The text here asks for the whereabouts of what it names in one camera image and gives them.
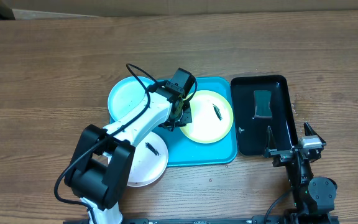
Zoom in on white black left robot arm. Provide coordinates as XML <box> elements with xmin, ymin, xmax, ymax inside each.
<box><xmin>54</xmin><ymin>88</ymin><xmax>192</xmax><ymax>223</ymax></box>

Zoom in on black rectangular tray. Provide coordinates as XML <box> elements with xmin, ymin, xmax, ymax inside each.
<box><xmin>231</xmin><ymin>75</ymin><xmax>298</xmax><ymax>156</ymax></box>

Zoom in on light blue plate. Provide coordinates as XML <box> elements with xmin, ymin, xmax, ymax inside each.
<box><xmin>107</xmin><ymin>77</ymin><xmax>145</xmax><ymax>123</ymax></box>

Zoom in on yellow plate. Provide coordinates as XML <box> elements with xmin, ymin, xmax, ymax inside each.
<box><xmin>180</xmin><ymin>90</ymin><xmax>234</xmax><ymax>144</ymax></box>

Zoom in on green sponge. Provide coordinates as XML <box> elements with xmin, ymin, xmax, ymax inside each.
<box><xmin>254</xmin><ymin>90</ymin><xmax>272</xmax><ymax>119</ymax></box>

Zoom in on white plate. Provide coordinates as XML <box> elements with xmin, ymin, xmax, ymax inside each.
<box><xmin>127</xmin><ymin>132</ymin><xmax>168</xmax><ymax>187</ymax></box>

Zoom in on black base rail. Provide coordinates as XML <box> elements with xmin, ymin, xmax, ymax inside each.
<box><xmin>62</xmin><ymin>215</ymin><xmax>340</xmax><ymax>224</ymax></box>

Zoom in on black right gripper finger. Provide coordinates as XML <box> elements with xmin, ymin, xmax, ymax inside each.
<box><xmin>303</xmin><ymin>121</ymin><xmax>319</xmax><ymax>137</ymax></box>
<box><xmin>265</xmin><ymin>126</ymin><xmax>276</xmax><ymax>151</ymax></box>

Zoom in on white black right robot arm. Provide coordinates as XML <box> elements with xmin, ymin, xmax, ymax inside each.
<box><xmin>264</xmin><ymin>122</ymin><xmax>337</xmax><ymax>223</ymax></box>

